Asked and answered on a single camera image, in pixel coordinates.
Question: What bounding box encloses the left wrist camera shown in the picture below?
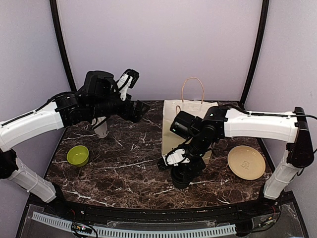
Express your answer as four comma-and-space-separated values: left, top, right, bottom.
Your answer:
117, 69, 139, 101

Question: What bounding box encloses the right black frame post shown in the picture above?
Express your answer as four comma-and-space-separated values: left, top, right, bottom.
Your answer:
239, 0, 269, 107

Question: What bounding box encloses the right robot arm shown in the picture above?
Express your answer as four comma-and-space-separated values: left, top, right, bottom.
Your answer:
163, 105, 316, 215

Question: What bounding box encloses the black paper coffee cup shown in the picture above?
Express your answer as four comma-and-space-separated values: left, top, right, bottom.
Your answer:
172, 179, 190, 190

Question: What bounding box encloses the black frame post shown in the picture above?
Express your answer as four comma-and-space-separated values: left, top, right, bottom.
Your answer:
49, 0, 77, 91
239, 0, 269, 107

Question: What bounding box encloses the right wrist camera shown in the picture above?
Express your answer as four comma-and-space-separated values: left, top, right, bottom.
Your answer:
157, 148, 190, 171

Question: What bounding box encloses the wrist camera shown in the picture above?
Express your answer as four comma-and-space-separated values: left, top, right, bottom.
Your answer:
157, 148, 190, 171
117, 69, 139, 101

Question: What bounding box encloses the left black frame post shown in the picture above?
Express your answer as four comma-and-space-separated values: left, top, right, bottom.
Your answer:
49, 0, 77, 91

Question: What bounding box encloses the white cup of straws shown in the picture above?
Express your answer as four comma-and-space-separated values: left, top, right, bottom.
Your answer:
91, 117, 108, 138

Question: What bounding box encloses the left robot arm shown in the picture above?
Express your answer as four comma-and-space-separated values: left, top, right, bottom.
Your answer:
0, 69, 150, 216

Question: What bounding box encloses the black coffee cup lid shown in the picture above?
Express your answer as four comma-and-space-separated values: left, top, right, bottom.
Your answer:
170, 166, 193, 182

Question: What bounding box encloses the beige paper bag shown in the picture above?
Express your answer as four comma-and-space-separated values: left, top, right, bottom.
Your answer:
161, 77, 218, 155

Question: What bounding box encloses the black front rail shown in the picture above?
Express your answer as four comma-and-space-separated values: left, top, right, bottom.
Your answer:
55, 201, 264, 223

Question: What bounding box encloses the beige plate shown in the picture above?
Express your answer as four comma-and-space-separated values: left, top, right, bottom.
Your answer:
227, 145, 266, 180

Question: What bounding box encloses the green bowl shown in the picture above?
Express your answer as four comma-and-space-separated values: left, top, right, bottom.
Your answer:
67, 145, 89, 167

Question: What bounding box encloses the white cable duct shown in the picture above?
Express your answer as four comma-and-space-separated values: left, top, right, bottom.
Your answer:
31, 212, 236, 238

